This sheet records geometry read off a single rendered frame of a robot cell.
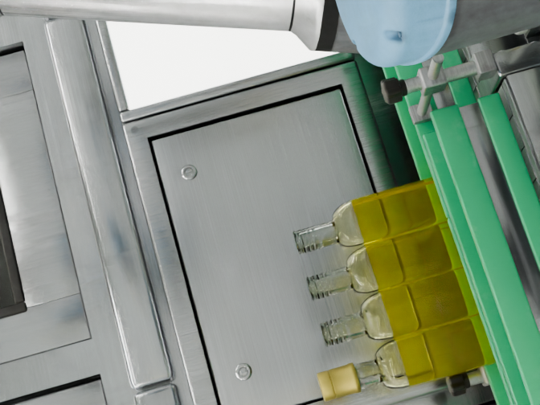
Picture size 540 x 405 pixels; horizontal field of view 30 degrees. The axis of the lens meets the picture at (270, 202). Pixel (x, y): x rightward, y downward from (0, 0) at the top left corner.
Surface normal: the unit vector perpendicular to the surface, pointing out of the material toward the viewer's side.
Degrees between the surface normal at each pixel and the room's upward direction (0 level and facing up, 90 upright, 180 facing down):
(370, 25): 7
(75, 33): 90
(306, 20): 34
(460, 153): 90
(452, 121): 90
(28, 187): 90
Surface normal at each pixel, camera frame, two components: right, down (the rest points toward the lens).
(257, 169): -0.04, -0.27
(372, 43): -0.94, 0.29
